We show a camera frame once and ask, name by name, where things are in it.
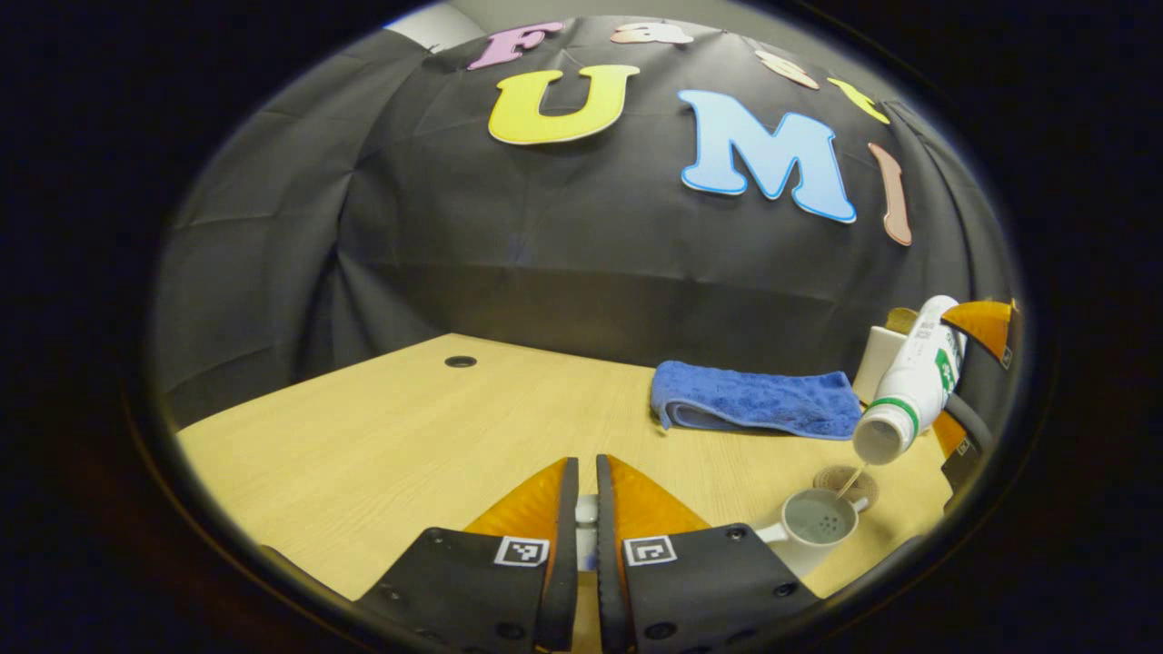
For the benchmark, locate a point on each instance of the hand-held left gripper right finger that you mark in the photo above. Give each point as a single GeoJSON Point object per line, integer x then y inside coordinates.
{"type": "Point", "coordinates": [607, 563]}

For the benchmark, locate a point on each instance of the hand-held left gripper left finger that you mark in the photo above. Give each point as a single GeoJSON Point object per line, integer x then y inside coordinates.
{"type": "Point", "coordinates": [563, 563]}

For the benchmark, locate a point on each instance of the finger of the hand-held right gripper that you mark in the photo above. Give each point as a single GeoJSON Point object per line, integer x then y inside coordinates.
{"type": "Point", "coordinates": [986, 325]}
{"type": "Point", "coordinates": [959, 450]}

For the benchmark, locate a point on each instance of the white green-label water bottle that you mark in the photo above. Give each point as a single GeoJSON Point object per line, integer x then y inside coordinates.
{"type": "Point", "coordinates": [918, 372]}

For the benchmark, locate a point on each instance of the round cork coaster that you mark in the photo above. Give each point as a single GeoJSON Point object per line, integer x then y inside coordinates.
{"type": "Point", "coordinates": [865, 481]}

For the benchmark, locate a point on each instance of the white ceramic teacup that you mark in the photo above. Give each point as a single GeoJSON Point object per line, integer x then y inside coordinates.
{"type": "Point", "coordinates": [818, 520]}

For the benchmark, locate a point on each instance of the brown bread slice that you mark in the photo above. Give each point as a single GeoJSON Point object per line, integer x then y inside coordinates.
{"type": "Point", "coordinates": [901, 320]}

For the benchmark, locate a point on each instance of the white toaster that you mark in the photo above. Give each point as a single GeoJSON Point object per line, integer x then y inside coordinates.
{"type": "Point", "coordinates": [877, 363]}

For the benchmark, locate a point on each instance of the blue folded towel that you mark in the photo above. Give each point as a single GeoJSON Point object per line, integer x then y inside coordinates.
{"type": "Point", "coordinates": [754, 400]}

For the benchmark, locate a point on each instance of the black backdrop cloth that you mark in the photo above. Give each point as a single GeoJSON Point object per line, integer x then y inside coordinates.
{"type": "Point", "coordinates": [545, 236]}

